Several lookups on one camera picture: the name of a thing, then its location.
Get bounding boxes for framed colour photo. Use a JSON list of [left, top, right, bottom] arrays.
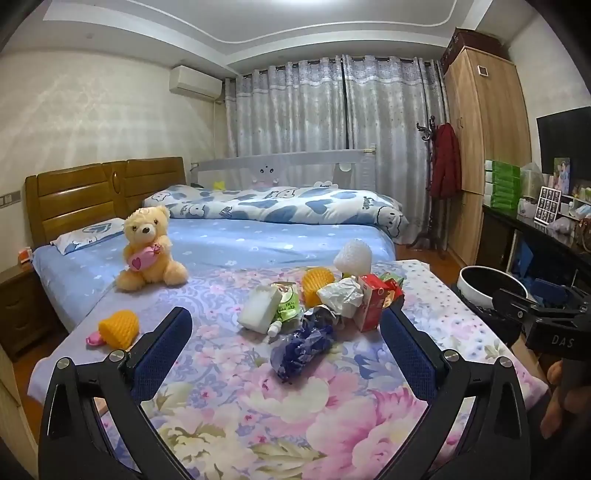
[[553, 158, 571, 195]]

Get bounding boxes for green spout pouch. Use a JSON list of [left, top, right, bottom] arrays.
[[267, 281, 305, 342]]

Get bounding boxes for red cartoon paper carton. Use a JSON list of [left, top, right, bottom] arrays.
[[355, 273, 404, 333]]

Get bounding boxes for grey bed guard rail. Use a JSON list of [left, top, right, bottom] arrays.
[[191, 148, 377, 190]]

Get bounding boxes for yellow teddy bear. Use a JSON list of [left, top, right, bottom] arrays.
[[115, 205, 189, 292]]

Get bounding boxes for floral pink blanket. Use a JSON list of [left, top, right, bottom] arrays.
[[28, 261, 550, 480]]

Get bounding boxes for white round trash bin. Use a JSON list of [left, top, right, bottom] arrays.
[[456, 265, 532, 344]]

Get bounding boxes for grey patterned curtain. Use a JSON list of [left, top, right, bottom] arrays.
[[224, 58, 347, 160], [344, 55, 451, 250]]

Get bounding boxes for white air conditioner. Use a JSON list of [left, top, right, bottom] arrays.
[[168, 65, 223, 100]]

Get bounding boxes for tall wooden wardrobe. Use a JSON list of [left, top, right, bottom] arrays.
[[443, 44, 532, 266]]

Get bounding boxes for person's right hand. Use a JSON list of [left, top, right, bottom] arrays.
[[539, 357, 591, 439]]

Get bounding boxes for blue white cartoon duvet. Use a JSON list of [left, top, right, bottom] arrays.
[[142, 185, 409, 238]]

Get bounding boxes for white foam fruit net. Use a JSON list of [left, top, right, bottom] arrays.
[[334, 239, 373, 278]]

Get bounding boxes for bed with blue sheet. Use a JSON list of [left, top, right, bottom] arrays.
[[32, 217, 398, 333]]

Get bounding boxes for blue plastic wrapper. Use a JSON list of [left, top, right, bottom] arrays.
[[270, 323, 335, 383]]

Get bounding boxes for light wooden cabinet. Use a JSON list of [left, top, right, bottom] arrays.
[[0, 344, 40, 467]]

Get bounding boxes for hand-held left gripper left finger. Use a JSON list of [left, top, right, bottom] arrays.
[[38, 305, 195, 480]]

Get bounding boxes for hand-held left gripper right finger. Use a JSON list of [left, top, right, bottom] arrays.
[[379, 302, 532, 480]]

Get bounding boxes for clear plastic bag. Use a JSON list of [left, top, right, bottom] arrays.
[[521, 162, 541, 199]]

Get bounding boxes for black television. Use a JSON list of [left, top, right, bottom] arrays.
[[536, 107, 591, 178]]

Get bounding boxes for wooden nightstand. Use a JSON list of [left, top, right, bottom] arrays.
[[0, 265, 51, 361]]

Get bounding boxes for blue box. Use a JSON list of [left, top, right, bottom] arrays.
[[510, 240, 539, 282]]

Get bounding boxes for wooden headboard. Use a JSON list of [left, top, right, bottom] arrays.
[[25, 157, 187, 247]]

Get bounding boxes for white paper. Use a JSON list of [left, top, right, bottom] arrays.
[[316, 278, 365, 319]]

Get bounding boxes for stack of green tissue packs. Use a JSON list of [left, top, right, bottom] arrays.
[[485, 159, 522, 210]]

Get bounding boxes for red coat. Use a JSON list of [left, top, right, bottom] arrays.
[[431, 122, 462, 199]]

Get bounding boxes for silver wrapper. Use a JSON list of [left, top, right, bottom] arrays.
[[302, 305, 345, 330]]

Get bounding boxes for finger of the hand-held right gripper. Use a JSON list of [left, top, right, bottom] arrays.
[[492, 287, 539, 322]]

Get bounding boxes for blue white pillow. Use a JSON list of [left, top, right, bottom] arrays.
[[50, 218, 126, 256]]

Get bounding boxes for dark box on wardrobe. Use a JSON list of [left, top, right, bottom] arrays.
[[441, 28, 504, 70]]

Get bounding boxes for orange foam fruit net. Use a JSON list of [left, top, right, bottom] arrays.
[[301, 268, 335, 306], [98, 310, 140, 348]]

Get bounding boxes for dark wooden coat rack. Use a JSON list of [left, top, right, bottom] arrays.
[[416, 117, 446, 252]]

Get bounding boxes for white sponge block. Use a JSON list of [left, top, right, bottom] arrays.
[[237, 285, 283, 334]]

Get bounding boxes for brown woven basket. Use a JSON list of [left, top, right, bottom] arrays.
[[573, 217, 591, 252]]

